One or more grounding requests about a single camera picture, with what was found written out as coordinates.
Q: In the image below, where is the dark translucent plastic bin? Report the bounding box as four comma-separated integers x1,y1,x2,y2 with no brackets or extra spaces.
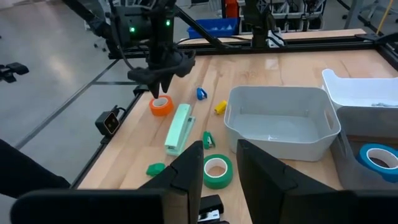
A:
329,105,398,191

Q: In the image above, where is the black chair base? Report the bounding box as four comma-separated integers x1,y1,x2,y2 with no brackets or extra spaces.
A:
0,62,30,84

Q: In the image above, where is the black table-level camera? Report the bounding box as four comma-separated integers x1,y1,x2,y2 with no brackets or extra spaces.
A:
95,105,127,144

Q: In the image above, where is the person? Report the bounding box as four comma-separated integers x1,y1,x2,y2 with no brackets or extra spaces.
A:
0,138,72,199

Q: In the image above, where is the white plastic bin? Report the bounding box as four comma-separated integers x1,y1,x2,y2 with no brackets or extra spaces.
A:
322,68,398,110

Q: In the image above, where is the black stapler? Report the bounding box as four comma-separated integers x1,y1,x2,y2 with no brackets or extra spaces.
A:
198,194,229,224

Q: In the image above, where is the blue storage bin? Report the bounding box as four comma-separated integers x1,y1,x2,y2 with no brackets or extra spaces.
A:
187,17,239,40

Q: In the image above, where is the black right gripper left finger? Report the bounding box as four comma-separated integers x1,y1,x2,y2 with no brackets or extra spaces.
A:
11,140,205,224

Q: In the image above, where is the orange tape roll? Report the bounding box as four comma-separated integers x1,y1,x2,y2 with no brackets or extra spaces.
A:
149,95,175,118

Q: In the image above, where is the yellow hanging cable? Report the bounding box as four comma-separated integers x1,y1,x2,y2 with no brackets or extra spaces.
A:
375,0,395,35

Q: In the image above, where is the black aluminium table frame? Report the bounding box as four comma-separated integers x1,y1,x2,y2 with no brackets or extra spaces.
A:
62,0,398,190

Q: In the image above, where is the blue tape roll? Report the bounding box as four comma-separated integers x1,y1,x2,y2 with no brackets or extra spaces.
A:
356,142,398,184

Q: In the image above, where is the yellow mini stapler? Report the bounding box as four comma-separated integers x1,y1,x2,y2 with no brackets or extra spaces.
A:
214,100,228,115

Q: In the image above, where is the green mini stapler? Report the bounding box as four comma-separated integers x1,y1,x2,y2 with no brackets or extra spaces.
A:
203,131,216,150
146,162,167,177

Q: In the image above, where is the orange container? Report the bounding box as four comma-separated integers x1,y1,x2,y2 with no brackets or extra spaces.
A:
224,0,239,19

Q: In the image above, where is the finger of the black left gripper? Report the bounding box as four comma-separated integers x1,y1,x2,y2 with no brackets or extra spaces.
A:
146,77,161,99
160,74,174,94

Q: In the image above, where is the parts bin rack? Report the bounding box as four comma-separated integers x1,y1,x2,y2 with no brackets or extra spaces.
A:
239,0,326,32

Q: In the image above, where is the mint green stapler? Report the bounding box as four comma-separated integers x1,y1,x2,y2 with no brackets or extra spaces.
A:
164,103,197,157

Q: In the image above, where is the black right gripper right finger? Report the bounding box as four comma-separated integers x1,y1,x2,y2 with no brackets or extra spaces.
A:
236,139,398,224

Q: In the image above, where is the grey plastic bin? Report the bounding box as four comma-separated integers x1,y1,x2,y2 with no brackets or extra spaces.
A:
223,85,342,162

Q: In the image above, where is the green tape roll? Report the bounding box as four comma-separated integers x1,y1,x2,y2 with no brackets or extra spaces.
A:
203,154,234,190

